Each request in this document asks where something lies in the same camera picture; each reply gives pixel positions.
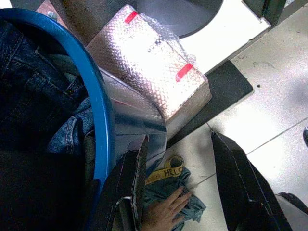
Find dark cabinet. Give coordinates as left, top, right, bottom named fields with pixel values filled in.
left=242, top=0, right=287, bottom=27

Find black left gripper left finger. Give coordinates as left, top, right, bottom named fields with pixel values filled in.
left=91, top=134, right=149, bottom=231

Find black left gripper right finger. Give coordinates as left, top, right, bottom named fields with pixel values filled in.
left=211, top=131, right=293, bottom=231

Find bubble-wrapped box with red tape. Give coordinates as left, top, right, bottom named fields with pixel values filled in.
left=86, top=4, right=213, bottom=126

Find light blue denim garment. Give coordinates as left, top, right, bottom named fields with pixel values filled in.
left=46, top=98, right=97, bottom=156

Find black floor mat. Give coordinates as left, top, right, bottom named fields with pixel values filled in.
left=166, top=60, right=255, bottom=149

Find blue plastic laundry basin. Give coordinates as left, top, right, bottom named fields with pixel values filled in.
left=0, top=8, right=116, bottom=231

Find teal garment with yellow waistband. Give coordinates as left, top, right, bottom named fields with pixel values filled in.
left=144, top=155, right=207, bottom=224

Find person's bare hand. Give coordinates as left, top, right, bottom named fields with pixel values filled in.
left=141, top=187, right=193, bottom=231

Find dark blue denim jeans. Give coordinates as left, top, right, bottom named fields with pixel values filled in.
left=0, top=21, right=97, bottom=231

